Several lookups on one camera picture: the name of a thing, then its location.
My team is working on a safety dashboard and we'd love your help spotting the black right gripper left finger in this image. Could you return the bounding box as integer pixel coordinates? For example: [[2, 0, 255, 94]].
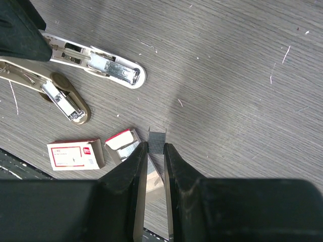
[[0, 141, 148, 242]]

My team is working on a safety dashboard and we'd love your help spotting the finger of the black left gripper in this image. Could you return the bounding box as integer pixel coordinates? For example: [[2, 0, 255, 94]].
[[1, 0, 52, 62]]

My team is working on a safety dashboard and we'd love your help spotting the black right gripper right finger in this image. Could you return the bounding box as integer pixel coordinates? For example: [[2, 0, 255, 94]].
[[164, 143, 322, 241]]

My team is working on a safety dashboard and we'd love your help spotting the red white staple box sleeve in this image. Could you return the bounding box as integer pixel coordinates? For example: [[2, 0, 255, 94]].
[[47, 138, 105, 171]]

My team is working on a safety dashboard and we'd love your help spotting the staple box tray with staples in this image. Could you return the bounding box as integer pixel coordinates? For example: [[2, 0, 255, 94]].
[[104, 129, 164, 204]]

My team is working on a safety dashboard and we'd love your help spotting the grey staple strip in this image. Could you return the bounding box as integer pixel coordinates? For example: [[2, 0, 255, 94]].
[[147, 128, 167, 155]]

